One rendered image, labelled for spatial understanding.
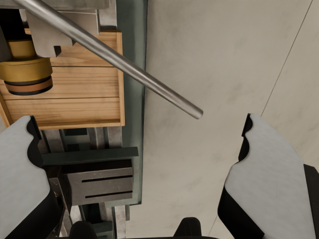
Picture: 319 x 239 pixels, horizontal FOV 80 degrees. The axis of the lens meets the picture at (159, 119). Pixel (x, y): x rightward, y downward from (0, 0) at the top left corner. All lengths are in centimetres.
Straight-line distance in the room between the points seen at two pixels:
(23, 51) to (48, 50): 4
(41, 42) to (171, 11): 121
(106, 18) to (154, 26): 92
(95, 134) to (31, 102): 23
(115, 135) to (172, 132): 121
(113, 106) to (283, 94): 190
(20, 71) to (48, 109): 32
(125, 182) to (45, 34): 57
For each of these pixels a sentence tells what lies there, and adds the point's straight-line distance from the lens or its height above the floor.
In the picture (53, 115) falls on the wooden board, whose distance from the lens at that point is 70.
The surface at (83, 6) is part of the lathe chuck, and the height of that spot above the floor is 117.
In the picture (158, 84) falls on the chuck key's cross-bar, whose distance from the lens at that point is 19.
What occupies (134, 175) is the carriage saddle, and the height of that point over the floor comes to 92.
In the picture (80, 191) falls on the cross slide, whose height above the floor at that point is 97.
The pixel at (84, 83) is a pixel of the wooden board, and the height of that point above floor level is 89.
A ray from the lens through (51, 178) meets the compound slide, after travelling 69.
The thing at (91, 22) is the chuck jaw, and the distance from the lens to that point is 37.
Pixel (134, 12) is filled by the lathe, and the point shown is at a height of 54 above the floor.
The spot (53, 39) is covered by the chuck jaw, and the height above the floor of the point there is 110.
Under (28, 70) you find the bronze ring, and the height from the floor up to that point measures 112.
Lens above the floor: 147
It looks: 55 degrees down
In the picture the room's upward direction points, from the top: 160 degrees clockwise
